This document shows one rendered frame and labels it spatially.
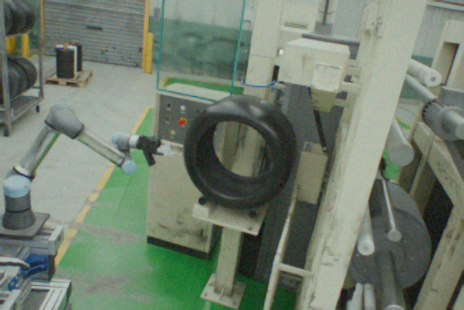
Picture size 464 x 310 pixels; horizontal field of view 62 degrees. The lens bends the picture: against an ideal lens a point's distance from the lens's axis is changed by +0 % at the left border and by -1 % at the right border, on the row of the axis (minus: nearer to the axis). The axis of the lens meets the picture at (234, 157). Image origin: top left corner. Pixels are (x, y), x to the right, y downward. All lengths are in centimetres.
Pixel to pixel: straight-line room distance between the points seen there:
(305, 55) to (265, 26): 68
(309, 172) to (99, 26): 967
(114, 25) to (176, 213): 870
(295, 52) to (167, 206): 185
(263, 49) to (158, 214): 157
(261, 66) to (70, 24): 969
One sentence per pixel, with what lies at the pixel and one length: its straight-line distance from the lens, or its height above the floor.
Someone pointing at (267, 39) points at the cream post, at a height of 175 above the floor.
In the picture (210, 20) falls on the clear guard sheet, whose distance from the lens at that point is 262.
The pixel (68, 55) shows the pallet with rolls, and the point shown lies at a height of 59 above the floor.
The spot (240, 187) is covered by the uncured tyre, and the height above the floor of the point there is 92.
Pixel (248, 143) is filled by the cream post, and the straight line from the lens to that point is 228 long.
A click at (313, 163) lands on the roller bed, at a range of 218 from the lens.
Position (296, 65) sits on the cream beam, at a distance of 152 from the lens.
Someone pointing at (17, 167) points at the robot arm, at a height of 97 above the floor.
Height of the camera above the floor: 187
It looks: 21 degrees down
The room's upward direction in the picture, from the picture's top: 9 degrees clockwise
